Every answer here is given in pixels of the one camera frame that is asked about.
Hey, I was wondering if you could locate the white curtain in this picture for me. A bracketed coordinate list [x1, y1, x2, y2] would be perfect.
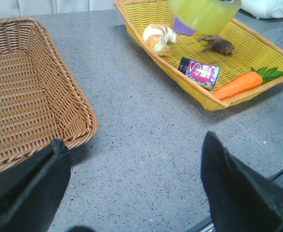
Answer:
[0, 0, 115, 18]

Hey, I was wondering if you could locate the orange toy carrot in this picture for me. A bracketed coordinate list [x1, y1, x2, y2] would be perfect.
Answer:
[213, 67, 283, 100]

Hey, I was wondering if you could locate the croissant bread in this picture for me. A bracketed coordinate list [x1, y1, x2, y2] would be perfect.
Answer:
[142, 24, 177, 56]

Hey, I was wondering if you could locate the purple foam cube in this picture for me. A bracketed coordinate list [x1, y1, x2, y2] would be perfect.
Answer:
[172, 16, 195, 36]

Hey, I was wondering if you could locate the yellow clear tape roll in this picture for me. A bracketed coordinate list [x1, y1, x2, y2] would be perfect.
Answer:
[168, 0, 241, 34]

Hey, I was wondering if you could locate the brown toy animal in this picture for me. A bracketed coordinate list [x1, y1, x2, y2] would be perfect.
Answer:
[199, 34, 235, 56]

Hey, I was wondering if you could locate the white appliance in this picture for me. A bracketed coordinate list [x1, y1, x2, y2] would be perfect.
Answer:
[241, 0, 283, 19]

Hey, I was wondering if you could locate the yellow woven basket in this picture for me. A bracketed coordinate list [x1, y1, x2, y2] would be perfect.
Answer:
[114, 0, 283, 111]

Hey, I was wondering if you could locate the brown wicker basket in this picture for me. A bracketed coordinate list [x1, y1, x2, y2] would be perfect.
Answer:
[0, 17, 98, 172]

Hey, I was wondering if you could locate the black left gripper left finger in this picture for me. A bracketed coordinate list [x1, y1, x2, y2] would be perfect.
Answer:
[0, 139, 71, 232]

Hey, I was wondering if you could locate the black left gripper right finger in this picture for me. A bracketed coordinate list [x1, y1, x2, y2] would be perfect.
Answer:
[200, 131, 283, 232]

